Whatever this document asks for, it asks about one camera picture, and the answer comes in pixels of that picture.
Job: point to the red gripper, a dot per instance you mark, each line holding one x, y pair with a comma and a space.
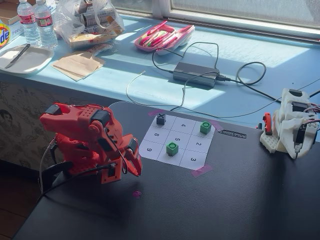
131, 155

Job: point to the green cube with circle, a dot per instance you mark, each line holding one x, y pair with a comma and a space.
205, 127
172, 148

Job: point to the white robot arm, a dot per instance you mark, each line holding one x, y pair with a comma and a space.
287, 130

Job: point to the red robot arm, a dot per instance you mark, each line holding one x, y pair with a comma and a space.
80, 125

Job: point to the black cube with cross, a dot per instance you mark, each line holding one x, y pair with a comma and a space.
161, 119

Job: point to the white numbered grid sheet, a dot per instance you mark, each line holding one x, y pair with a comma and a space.
197, 150

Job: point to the small pink sticker mark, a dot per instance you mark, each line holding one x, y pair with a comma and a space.
137, 194

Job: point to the pink tape strip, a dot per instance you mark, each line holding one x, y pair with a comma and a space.
216, 125
202, 170
153, 112

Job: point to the black table clamp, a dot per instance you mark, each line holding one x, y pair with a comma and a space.
53, 172

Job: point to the grey power adapter brick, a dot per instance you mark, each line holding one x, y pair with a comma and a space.
195, 73

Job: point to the brown paper napkins stack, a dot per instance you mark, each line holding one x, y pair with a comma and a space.
77, 65

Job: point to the patterned beige cloth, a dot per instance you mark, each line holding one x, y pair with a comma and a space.
20, 125

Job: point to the pink pencil case tray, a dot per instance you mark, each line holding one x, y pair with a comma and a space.
150, 47

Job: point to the small printed sachet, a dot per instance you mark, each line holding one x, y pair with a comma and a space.
100, 48

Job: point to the pink pen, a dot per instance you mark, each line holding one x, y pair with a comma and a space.
157, 28

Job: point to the pink pencil case lid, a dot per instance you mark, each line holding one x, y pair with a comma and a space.
185, 35

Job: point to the white plate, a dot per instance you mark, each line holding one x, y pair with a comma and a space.
32, 61

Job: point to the clear plastic bag with groceries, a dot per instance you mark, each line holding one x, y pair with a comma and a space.
67, 22

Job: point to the black plastic knife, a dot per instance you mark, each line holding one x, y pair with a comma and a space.
17, 56

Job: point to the clear water bottle red label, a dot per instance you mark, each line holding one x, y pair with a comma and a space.
29, 27
46, 30

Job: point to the orange Tide detergent box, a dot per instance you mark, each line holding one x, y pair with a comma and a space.
3, 35

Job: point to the red wrist camera mount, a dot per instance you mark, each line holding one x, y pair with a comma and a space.
116, 175

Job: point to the white window frame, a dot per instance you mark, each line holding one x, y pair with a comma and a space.
225, 23

